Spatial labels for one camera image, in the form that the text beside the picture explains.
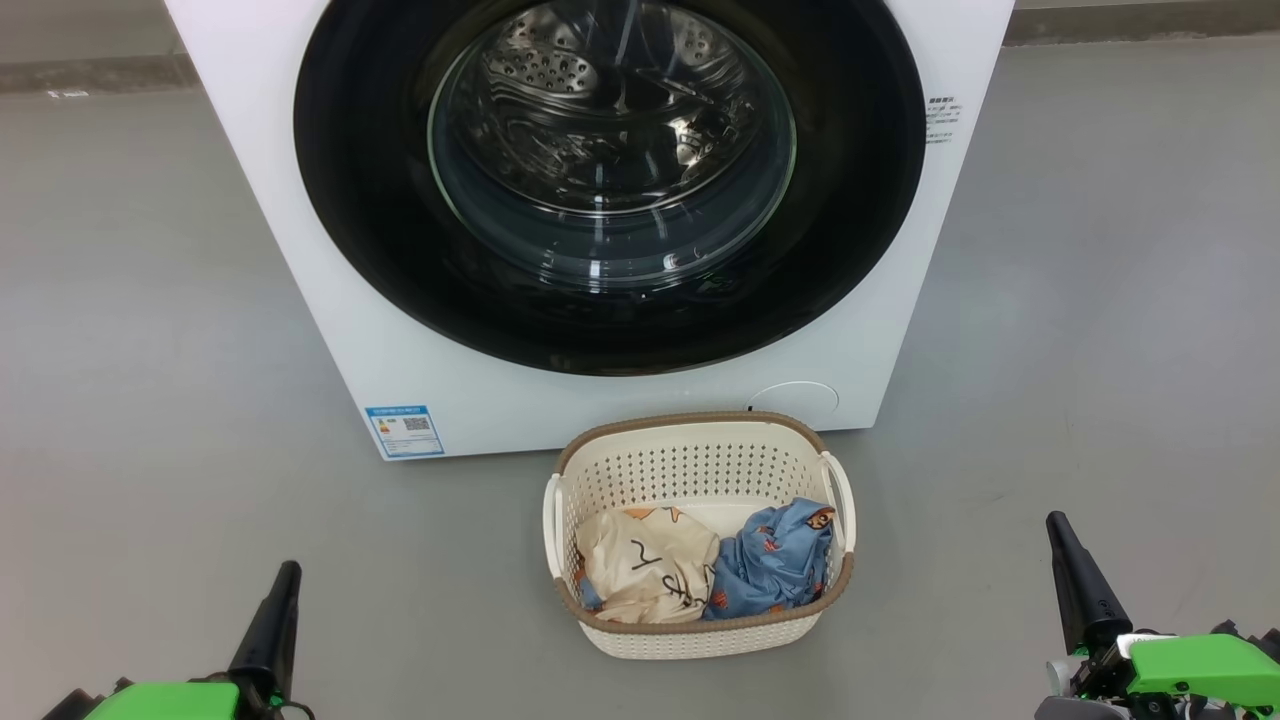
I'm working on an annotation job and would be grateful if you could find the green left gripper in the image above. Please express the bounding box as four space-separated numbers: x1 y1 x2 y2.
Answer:
85 560 303 720

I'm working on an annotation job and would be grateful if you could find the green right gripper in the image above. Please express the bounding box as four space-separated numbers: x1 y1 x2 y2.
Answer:
1035 511 1280 720

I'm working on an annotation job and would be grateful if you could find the blue printed garment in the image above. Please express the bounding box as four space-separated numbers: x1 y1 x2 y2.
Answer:
705 497 837 621

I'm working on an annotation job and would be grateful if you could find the cream printed garment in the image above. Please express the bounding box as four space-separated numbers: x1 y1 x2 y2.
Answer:
575 505 721 626

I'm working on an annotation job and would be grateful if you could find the black round glass washer door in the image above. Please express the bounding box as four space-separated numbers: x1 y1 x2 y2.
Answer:
293 0 928 378

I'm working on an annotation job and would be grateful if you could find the white front-load washing machine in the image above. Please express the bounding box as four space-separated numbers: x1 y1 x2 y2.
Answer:
165 0 1016 461

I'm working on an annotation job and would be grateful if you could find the blue energy label sticker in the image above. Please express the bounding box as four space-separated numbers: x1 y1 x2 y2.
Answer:
365 404 446 459

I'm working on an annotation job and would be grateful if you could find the round white drain filter cover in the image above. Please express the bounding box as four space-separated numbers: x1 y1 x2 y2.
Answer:
748 380 841 417

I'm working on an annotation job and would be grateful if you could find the cream perforated laundry basket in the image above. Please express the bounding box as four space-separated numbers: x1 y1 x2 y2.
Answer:
543 410 858 661

